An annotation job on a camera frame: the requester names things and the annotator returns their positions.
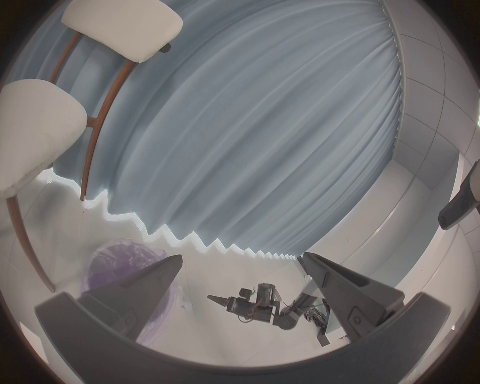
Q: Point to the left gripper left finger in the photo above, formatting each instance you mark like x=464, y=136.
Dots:
x=131, y=303

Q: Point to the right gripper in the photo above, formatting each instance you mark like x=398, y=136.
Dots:
x=242, y=307

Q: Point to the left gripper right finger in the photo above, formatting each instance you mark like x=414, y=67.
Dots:
x=356, y=300

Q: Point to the purple plastic bag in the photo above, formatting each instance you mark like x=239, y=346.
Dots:
x=112, y=258

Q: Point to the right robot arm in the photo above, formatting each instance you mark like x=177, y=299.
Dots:
x=287, y=320

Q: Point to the white trash bin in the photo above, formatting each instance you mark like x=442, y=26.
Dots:
x=161, y=318

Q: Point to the pale blue curtain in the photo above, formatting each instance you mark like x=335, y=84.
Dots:
x=243, y=131

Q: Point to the white cushioned wooden chair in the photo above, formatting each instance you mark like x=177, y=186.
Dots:
x=37, y=131

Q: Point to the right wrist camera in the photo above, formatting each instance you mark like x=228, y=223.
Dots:
x=245, y=293

